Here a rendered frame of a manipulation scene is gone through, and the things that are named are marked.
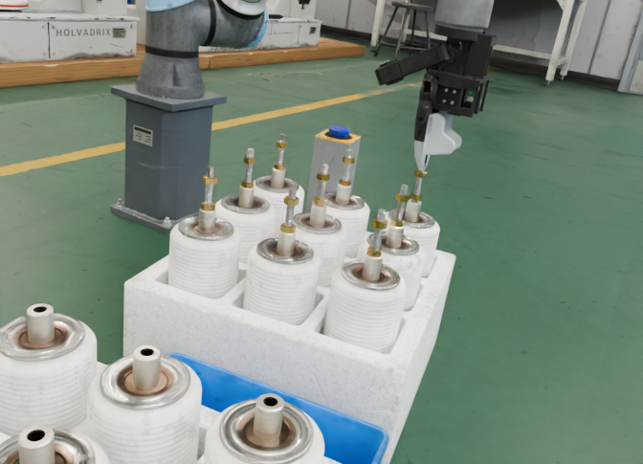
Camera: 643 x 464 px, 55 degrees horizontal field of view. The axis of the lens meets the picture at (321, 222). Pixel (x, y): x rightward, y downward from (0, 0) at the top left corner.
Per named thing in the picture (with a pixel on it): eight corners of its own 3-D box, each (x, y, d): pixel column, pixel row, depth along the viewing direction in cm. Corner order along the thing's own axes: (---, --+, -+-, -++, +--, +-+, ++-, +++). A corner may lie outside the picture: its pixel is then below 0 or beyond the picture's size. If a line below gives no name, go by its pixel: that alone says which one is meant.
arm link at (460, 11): (432, -10, 84) (449, -8, 91) (427, 25, 86) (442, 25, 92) (488, -2, 81) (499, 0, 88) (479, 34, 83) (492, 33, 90)
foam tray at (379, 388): (121, 391, 89) (122, 281, 83) (244, 284, 124) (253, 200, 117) (379, 491, 78) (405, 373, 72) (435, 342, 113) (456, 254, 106)
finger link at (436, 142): (445, 181, 91) (459, 119, 88) (407, 170, 93) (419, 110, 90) (450, 177, 94) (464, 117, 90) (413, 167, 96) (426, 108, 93)
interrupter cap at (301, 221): (280, 222, 91) (280, 217, 91) (314, 212, 97) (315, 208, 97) (319, 240, 87) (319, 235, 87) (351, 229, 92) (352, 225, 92)
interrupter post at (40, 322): (21, 342, 57) (19, 310, 55) (41, 330, 59) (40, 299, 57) (41, 350, 56) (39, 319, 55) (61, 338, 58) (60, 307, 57)
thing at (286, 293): (301, 348, 93) (317, 239, 86) (307, 388, 84) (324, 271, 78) (237, 344, 92) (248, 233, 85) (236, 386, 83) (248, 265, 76)
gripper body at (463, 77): (470, 122, 87) (490, 33, 82) (411, 110, 90) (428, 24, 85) (481, 116, 93) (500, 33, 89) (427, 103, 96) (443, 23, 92)
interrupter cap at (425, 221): (431, 233, 95) (432, 230, 95) (383, 223, 96) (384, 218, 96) (436, 218, 102) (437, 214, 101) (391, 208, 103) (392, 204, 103)
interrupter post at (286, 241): (293, 250, 83) (296, 228, 81) (294, 258, 80) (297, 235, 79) (275, 249, 82) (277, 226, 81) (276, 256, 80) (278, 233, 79)
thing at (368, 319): (321, 417, 79) (342, 294, 73) (308, 371, 88) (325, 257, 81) (392, 415, 82) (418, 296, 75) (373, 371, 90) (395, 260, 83)
